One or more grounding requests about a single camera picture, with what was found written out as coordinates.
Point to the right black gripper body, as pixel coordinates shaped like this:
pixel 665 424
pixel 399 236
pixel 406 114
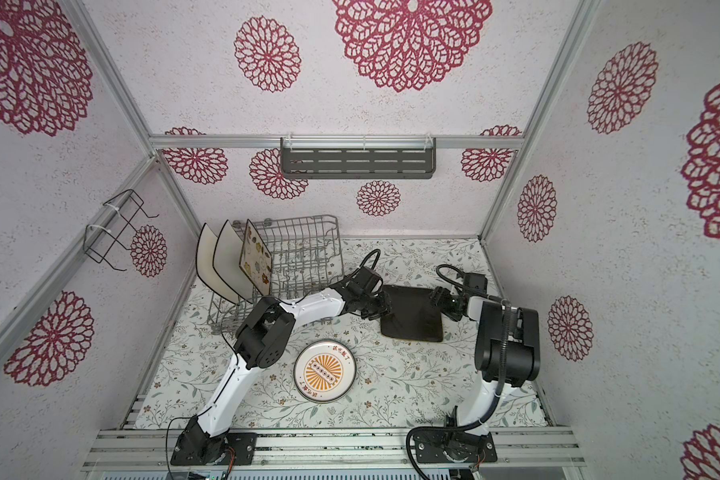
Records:
pixel 448 302

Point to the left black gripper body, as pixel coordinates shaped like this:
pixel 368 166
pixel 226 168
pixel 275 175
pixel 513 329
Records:
pixel 375 306

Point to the round plate orange pattern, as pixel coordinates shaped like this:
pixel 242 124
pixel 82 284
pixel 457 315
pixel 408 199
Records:
pixel 324 371

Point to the floral patterned square plate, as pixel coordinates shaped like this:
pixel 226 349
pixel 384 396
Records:
pixel 256 260

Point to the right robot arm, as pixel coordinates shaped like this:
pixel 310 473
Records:
pixel 506 356

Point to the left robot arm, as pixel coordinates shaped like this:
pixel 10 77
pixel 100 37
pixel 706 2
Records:
pixel 260 342

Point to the white square plate black rim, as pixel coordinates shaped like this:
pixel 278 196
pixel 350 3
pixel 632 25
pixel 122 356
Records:
pixel 205 250

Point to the grey wire dish rack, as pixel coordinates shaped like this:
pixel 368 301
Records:
pixel 306 255

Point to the grey slotted wall shelf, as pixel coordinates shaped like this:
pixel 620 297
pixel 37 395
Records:
pixel 362 159

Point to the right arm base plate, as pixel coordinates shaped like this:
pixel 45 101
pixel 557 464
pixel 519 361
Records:
pixel 435 446

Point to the aluminium mounting rail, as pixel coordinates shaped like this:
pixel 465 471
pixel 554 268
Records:
pixel 342 448

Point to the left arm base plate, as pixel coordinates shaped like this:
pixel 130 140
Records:
pixel 237 448

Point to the black wire wall holder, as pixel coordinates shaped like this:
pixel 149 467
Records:
pixel 102 236

